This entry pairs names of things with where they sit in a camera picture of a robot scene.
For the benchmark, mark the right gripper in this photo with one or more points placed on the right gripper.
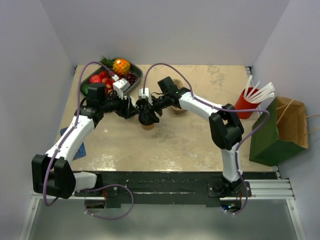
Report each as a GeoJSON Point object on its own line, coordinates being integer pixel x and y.
{"type": "Point", "coordinates": [150, 111]}

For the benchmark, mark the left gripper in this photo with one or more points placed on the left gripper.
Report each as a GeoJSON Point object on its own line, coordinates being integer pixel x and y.
{"type": "Point", "coordinates": [126, 109]}

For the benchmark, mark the single brown paper cup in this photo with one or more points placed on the single brown paper cup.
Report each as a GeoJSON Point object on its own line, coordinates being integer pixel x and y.
{"type": "Point", "coordinates": [148, 127]}

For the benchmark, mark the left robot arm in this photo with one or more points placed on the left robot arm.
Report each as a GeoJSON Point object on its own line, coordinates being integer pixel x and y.
{"type": "Point", "coordinates": [51, 173]}

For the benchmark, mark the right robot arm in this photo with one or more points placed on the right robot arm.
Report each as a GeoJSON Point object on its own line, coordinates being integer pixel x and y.
{"type": "Point", "coordinates": [225, 126]}

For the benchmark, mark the purple grapes bunch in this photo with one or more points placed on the purple grapes bunch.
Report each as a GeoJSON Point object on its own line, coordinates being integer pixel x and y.
{"type": "Point", "coordinates": [131, 77]}

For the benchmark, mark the red apple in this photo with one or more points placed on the red apple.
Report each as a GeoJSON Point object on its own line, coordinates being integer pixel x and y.
{"type": "Point", "coordinates": [96, 78]}

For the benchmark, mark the toy pineapple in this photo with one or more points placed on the toy pineapple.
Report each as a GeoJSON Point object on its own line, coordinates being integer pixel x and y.
{"type": "Point", "coordinates": [120, 66]}

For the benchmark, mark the green lime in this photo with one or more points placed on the green lime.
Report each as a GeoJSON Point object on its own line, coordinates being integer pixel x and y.
{"type": "Point", "coordinates": [84, 89]}

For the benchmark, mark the stack of cup carriers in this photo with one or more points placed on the stack of cup carriers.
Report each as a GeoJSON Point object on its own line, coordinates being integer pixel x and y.
{"type": "Point", "coordinates": [175, 109]}

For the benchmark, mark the grey fruit tray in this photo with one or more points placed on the grey fruit tray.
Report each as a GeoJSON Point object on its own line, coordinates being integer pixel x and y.
{"type": "Point", "coordinates": [133, 68]}

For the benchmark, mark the blue card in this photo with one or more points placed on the blue card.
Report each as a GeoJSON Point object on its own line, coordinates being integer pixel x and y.
{"type": "Point", "coordinates": [81, 152]}

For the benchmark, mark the red straw cup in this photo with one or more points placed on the red straw cup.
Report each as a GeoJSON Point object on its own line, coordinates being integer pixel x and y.
{"type": "Point", "coordinates": [243, 104]}

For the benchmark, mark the green paper bag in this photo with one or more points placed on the green paper bag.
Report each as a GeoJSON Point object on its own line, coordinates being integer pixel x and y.
{"type": "Point", "coordinates": [283, 136]}

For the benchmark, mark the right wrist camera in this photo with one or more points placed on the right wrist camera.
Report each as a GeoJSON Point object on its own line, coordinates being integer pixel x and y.
{"type": "Point", "coordinates": [145, 95]}

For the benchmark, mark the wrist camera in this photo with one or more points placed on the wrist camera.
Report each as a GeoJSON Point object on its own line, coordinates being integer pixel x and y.
{"type": "Point", "coordinates": [145, 95]}
{"type": "Point", "coordinates": [120, 86]}

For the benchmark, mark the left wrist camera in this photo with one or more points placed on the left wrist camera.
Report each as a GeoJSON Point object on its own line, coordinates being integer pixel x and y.
{"type": "Point", "coordinates": [120, 86]}

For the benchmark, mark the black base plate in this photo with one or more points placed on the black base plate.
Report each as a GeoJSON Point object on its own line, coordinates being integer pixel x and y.
{"type": "Point", "coordinates": [163, 188]}

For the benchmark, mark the aluminium rail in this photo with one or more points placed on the aluminium rail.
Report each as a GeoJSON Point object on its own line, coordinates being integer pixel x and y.
{"type": "Point", "coordinates": [271, 189]}

